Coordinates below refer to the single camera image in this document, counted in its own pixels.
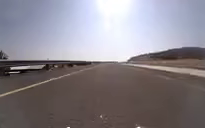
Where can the grey asphalt road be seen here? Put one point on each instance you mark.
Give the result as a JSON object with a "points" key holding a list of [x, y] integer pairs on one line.
{"points": [[116, 96]]}

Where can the metal guardrail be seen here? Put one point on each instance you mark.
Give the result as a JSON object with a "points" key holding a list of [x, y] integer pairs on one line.
{"points": [[40, 62]]}

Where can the white painted edge line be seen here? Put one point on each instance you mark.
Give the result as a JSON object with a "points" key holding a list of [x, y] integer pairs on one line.
{"points": [[40, 83]]}

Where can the dry sandy ground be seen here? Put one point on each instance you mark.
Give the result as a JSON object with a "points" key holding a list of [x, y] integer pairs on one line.
{"points": [[183, 63]]}

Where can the dark hill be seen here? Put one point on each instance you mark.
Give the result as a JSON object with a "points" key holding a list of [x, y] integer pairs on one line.
{"points": [[186, 53]]}

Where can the pale concrete strip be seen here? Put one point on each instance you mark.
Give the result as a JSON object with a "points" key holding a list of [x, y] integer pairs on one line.
{"points": [[196, 72]]}

